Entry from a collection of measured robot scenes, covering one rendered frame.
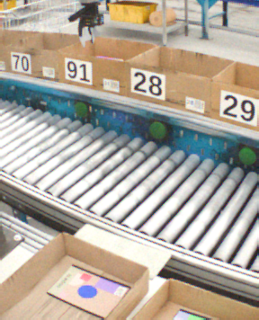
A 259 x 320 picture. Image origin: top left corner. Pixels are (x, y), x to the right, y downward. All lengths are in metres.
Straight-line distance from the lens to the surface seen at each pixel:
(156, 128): 1.71
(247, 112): 1.59
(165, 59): 2.01
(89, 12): 1.80
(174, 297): 1.08
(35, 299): 1.12
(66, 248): 1.22
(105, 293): 1.10
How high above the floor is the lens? 1.62
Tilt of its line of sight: 30 degrees down
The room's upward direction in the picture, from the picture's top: 2 degrees counter-clockwise
